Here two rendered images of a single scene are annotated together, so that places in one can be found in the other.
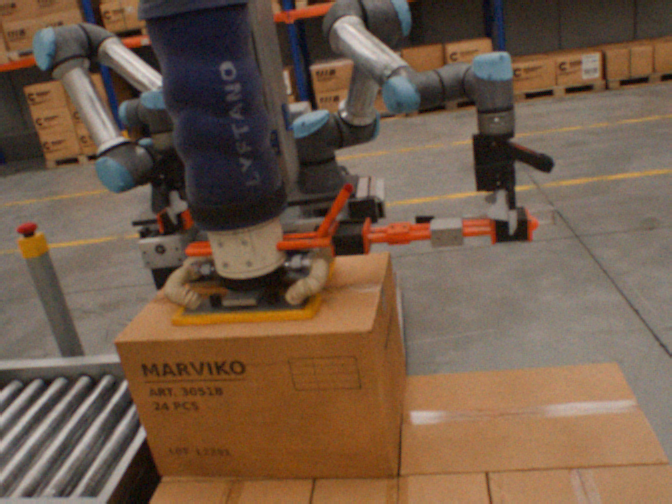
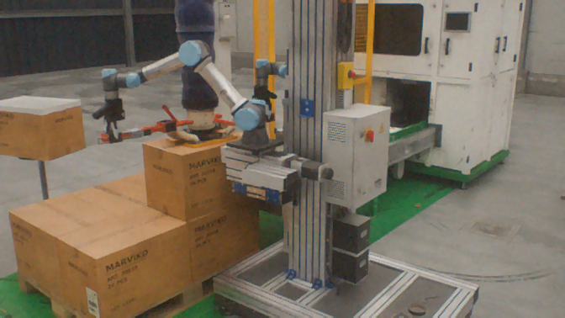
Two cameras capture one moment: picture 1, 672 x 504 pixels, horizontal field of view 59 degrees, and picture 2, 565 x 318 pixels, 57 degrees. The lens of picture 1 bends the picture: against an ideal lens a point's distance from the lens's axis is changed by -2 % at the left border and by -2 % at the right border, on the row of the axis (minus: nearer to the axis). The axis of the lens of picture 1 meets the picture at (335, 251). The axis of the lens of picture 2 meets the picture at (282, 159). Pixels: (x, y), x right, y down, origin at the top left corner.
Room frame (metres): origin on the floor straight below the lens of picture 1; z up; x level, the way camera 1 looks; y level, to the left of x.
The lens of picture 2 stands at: (3.35, -2.31, 1.76)
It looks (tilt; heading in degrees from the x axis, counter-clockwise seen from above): 17 degrees down; 120
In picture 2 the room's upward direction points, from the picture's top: straight up
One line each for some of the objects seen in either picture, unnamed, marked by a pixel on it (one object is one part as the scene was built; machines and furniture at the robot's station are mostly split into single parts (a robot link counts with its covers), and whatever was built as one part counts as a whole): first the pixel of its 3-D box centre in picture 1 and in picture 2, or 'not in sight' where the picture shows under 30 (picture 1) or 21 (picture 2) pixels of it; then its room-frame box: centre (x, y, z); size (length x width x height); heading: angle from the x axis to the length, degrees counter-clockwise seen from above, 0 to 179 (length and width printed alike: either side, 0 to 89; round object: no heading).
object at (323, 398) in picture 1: (276, 361); (203, 170); (1.35, 0.20, 0.74); 0.60 x 0.40 x 0.40; 76
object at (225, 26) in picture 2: not in sight; (225, 19); (0.65, 1.47, 1.62); 0.20 x 0.05 x 0.30; 79
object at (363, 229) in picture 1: (351, 237); (166, 125); (1.29, -0.04, 1.07); 0.10 x 0.08 x 0.06; 166
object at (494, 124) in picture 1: (496, 122); (110, 94); (1.21, -0.36, 1.30); 0.08 x 0.08 x 0.05
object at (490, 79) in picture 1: (492, 82); (110, 80); (1.21, -0.36, 1.38); 0.09 x 0.08 x 0.11; 19
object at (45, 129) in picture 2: not in sight; (35, 126); (-0.38, 0.27, 0.82); 0.60 x 0.40 x 0.40; 8
